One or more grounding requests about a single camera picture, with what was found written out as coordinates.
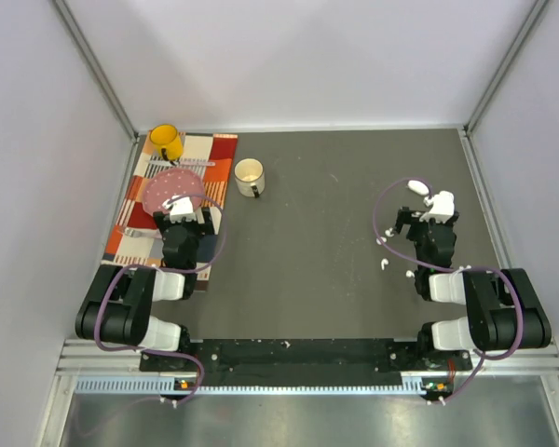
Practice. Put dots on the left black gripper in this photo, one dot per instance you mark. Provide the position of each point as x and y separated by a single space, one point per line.
202 228

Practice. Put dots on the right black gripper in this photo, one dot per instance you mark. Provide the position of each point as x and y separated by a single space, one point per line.
411 217

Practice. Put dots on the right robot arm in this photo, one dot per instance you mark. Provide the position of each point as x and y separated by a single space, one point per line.
501 310

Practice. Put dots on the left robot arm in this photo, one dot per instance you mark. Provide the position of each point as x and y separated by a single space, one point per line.
117 307

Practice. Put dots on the white oval case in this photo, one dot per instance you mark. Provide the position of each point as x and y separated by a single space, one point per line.
418 187

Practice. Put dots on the patchwork placemat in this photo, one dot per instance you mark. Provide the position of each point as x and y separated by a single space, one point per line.
203 173

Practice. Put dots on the pink dotted plate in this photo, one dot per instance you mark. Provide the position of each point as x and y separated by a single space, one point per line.
172 182

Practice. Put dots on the cream mug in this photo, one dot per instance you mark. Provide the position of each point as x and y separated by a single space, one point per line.
249 175

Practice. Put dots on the yellow mug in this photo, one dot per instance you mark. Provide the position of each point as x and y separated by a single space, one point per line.
167 141

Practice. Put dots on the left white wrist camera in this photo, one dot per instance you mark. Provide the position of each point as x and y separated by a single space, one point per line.
180 209

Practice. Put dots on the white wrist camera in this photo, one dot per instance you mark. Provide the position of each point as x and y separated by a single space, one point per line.
180 209
441 207

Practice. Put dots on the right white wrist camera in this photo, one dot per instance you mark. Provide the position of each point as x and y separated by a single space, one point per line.
441 207

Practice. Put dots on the pink handled fork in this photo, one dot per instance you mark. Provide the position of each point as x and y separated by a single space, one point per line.
137 233

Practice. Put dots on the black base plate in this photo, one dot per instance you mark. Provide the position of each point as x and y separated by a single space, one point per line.
319 362

